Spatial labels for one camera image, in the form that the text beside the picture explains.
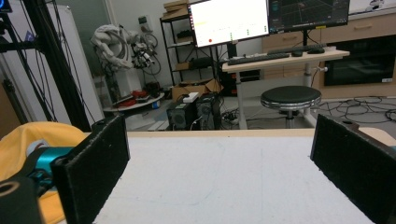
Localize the white table mat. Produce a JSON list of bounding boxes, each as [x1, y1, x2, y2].
[[57, 136, 376, 224]]

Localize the black metal stand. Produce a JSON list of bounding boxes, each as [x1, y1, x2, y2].
[[0, 0, 101, 133]]

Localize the open cardboard box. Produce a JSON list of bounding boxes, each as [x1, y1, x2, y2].
[[170, 78, 224, 103]]

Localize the long black keyboard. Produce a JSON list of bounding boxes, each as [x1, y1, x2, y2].
[[226, 52, 291, 66]]

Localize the black built-in oven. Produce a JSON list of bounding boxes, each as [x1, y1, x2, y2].
[[323, 34, 396, 88]]

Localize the robot under white cover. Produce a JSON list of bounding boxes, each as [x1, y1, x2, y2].
[[90, 23, 143, 98]]

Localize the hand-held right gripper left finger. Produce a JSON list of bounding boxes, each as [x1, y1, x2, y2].
[[50, 114, 131, 224]]

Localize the yellow cloth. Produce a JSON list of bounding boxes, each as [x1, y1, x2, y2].
[[0, 121, 89, 224]]

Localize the round white platform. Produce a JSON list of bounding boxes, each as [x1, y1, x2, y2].
[[102, 91, 165, 113]]

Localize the white-screen monitor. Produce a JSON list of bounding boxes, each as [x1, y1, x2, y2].
[[188, 0, 271, 49]]

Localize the stacked cardboard boxes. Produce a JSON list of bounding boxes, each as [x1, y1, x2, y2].
[[162, 0, 191, 21]]

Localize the white panel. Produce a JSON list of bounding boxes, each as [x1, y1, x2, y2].
[[0, 3, 106, 126]]

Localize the black floor cables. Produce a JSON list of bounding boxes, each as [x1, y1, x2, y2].
[[313, 95, 396, 124]]

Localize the black computer tower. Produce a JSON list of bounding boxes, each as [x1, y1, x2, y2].
[[165, 102, 199, 132], [195, 92, 222, 132]]

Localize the wooden cabinet with drawers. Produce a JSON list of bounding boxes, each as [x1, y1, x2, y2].
[[261, 11, 396, 100]]

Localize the small white box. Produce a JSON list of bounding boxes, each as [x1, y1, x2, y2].
[[182, 91, 201, 104]]

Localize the light wooden desk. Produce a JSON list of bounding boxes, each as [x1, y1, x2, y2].
[[221, 49, 351, 131]]

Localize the black metal shelf rack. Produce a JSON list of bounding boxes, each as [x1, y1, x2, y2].
[[159, 13, 219, 87]]

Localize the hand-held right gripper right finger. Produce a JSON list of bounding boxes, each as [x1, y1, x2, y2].
[[309, 114, 396, 224]]

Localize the black round stool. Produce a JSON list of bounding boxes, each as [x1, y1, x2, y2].
[[260, 85, 322, 130]]

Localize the dark-screen monitor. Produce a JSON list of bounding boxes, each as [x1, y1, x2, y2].
[[267, 0, 351, 35]]

